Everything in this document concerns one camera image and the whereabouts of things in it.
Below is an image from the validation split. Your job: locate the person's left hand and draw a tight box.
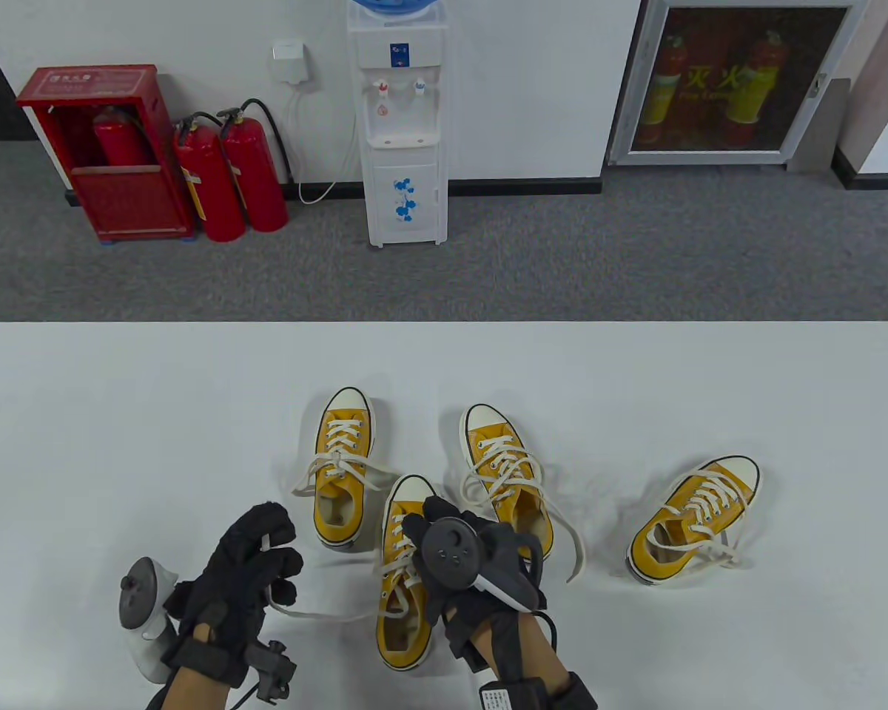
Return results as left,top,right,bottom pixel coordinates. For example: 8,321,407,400
163,501,305,678

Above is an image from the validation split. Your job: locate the person's right hand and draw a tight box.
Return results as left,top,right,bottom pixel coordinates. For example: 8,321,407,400
402,496,559,672

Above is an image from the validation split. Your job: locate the yellow canvas sneaker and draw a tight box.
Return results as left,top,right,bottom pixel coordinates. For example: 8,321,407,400
625,456,761,587
460,404,587,585
291,387,399,552
266,474,441,672

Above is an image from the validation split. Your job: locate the person's left forearm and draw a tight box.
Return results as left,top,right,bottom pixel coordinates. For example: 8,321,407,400
147,663,232,710

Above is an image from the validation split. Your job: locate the person's right forearm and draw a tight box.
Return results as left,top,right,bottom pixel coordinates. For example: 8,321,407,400
468,612,572,696

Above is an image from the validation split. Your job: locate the dark grey wrist controller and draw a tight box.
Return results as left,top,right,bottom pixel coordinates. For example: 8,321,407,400
418,518,548,612

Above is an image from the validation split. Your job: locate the grey white wrist controller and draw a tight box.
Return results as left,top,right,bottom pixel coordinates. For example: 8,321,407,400
118,556,184,686

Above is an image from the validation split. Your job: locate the red fire extinguisher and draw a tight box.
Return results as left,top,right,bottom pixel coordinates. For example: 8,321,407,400
218,98,295,234
173,112,247,243
92,106,154,168

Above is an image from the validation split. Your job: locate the white water dispenser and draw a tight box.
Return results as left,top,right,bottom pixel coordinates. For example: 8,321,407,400
347,0,449,248

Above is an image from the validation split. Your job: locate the red fire extinguisher box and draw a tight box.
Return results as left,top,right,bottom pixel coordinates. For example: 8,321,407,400
16,64,198,244

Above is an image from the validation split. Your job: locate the glass door fire cabinet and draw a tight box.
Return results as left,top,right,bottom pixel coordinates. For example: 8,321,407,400
608,0,871,166

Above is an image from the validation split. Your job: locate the fire extinguisher behind glass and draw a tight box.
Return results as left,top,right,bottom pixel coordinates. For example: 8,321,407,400
639,33,693,146
724,30,790,146

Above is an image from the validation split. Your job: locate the blue water bottle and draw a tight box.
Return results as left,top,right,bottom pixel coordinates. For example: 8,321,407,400
349,0,437,21

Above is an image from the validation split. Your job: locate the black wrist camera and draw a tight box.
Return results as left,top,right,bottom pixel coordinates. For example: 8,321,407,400
246,640,298,703

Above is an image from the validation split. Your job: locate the black wrist mount with label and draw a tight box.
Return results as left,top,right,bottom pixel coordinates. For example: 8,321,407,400
480,672,599,710

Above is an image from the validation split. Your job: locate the white power cable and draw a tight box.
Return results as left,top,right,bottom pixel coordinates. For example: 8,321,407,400
287,85,372,206

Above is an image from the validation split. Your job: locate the white wall box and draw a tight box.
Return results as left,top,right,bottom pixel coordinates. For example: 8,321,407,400
271,40,314,89

